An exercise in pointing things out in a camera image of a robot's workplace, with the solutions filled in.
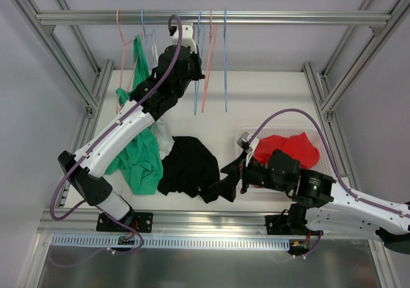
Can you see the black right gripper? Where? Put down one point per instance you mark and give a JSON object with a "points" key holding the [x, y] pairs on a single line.
{"points": [[243, 173]]}

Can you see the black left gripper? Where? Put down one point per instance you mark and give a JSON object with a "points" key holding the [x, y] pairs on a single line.
{"points": [[195, 66]]}

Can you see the black tank top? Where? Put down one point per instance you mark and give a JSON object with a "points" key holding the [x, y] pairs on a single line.
{"points": [[190, 168]]}

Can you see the pink hanger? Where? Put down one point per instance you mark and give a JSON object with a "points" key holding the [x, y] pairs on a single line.
{"points": [[211, 47], [125, 43]]}

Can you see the red tank top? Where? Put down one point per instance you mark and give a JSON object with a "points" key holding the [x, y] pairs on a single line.
{"points": [[298, 147]]}

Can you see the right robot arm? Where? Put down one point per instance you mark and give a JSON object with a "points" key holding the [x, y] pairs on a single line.
{"points": [[319, 203]]}

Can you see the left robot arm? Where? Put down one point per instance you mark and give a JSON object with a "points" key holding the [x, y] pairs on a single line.
{"points": [[149, 101]]}

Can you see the white tank top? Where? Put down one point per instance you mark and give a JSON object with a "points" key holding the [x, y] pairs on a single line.
{"points": [[161, 131]]}

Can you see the green tank top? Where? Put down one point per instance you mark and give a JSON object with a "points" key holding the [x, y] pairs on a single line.
{"points": [[140, 161]]}

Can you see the white plastic basket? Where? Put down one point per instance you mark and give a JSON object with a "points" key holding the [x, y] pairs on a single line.
{"points": [[323, 166]]}

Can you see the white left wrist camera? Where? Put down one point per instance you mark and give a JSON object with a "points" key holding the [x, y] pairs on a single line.
{"points": [[188, 41]]}

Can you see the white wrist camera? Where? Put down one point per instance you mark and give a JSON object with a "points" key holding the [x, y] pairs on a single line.
{"points": [[247, 146], [188, 41]]}

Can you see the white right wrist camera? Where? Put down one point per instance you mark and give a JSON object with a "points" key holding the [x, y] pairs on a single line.
{"points": [[247, 146]]}

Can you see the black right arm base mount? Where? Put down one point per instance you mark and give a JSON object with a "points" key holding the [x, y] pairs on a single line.
{"points": [[276, 225]]}

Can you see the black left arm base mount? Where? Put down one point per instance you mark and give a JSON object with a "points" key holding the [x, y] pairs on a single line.
{"points": [[139, 221]]}

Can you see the aluminium hanging rail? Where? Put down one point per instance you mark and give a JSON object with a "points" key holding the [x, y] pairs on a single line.
{"points": [[156, 17]]}

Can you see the aluminium frame structure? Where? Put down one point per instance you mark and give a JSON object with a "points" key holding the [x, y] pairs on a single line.
{"points": [[259, 48]]}

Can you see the white slotted cable duct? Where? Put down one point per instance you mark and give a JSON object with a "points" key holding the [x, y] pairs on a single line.
{"points": [[172, 242]]}

